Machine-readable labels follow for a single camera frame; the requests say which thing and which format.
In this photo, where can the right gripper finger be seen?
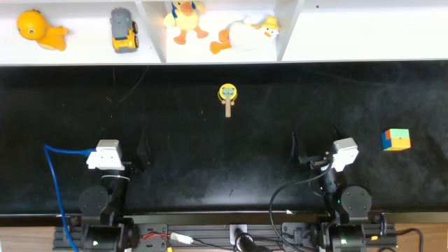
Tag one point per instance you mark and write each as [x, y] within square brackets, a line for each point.
[336, 134]
[297, 152]

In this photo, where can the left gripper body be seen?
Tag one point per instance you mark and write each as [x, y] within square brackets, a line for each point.
[131, 167]

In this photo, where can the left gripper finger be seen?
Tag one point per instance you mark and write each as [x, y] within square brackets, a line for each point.
[144, 154]

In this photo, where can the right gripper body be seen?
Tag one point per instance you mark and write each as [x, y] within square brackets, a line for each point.
[313, 164]

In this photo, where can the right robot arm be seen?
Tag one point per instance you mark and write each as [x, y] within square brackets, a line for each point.
[355, 203]

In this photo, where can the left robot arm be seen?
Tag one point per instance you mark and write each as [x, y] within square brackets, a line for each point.
[105, 203]

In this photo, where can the many-coloured puzzle cube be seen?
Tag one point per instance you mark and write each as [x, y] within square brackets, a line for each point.
[397, 140]

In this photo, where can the white shelf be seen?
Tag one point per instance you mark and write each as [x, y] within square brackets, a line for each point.
[350, 35]

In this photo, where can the grey and yellow toy truck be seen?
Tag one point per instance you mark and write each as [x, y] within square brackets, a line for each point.
[123, 33]

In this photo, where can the white plush duck yellow hat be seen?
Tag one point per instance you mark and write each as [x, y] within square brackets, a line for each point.
[246, 36]

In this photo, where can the yellow rubber duck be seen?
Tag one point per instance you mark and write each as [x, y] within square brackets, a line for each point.
[33, 26]

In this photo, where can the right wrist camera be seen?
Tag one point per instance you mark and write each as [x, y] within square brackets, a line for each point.
[344, 150]

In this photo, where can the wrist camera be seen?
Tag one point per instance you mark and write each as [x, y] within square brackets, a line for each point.
[344, 150]
[105, 155]

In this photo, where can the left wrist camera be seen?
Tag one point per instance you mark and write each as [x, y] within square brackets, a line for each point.
[105, 155]

